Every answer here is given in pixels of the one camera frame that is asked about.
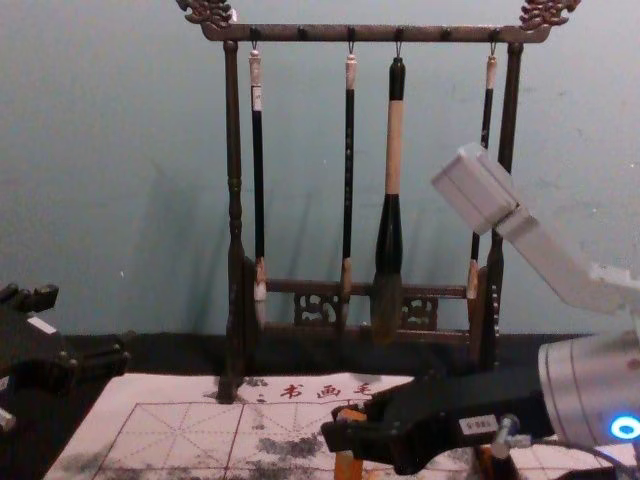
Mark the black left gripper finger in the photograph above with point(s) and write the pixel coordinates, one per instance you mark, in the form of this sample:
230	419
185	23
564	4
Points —
100	360
37	296

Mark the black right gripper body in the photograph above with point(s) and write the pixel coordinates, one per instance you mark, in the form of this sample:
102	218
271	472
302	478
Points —
450	415

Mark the white felt mat, red grid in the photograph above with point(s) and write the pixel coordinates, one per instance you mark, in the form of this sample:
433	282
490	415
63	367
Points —
190	430

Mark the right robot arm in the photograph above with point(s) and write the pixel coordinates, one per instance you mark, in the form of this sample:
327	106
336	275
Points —
585	385

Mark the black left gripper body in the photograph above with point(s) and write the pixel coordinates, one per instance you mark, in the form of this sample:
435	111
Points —
30	350

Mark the orange stick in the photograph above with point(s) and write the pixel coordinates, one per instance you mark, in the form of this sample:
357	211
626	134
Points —
350	466

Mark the dark wooden brush rack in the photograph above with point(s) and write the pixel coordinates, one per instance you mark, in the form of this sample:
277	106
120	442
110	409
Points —
233	200

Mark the thin black brush, white label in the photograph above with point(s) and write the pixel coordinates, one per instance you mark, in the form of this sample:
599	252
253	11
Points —
258	175

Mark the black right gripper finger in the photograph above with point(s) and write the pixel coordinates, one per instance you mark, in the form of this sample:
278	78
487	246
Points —
350	436
374	402

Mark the thin black brush, plain cap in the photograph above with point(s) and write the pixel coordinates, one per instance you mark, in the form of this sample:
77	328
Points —
348	175

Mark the short thin black brush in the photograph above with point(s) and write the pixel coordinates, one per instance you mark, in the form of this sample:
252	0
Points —
486	115

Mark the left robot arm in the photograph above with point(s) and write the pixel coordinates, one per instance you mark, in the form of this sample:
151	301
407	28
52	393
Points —
4	420

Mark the black table cloth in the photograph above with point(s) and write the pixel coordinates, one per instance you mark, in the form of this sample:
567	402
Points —
165	352

